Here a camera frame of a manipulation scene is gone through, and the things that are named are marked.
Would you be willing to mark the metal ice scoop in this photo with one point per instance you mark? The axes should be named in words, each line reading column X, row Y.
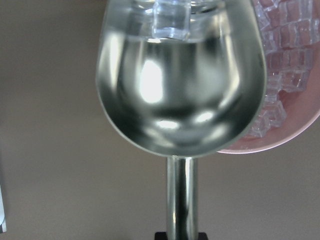
column 181, row 99

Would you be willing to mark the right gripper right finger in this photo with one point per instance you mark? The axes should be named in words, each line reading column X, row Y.
column 202, row 236

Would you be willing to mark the ice cube in scoop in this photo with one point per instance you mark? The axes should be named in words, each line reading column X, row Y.
column 171, row 19

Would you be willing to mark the pink bowl of ice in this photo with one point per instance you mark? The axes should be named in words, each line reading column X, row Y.
column 290, row 32

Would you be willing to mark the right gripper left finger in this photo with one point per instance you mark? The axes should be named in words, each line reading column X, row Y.
column 160, row 236

